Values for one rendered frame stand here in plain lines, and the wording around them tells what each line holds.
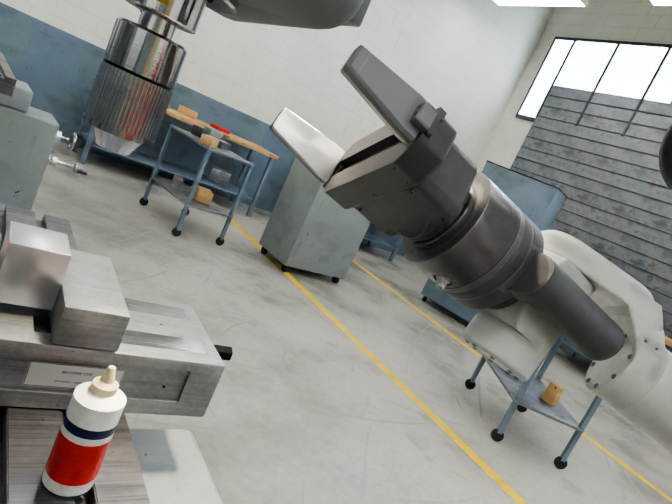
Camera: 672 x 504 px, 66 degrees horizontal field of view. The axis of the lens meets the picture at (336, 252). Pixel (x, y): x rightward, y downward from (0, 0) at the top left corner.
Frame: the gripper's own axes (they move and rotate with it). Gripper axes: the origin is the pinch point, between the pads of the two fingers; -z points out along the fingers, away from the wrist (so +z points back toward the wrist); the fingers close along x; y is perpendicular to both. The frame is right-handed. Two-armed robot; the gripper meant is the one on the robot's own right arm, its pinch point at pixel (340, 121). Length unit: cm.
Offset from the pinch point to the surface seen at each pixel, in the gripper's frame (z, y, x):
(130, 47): -13.1, 4.8, -2.6
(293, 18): -6.8, -0.6, 3.4
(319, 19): -5.7, -0.7, 4.8
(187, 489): 16.5, 28.4, -32.1
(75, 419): -0.8, 25.7, -15.7
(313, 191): 115, -197, -382
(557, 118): 439, -655, -487
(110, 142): -10.7, 9.3, -6.1
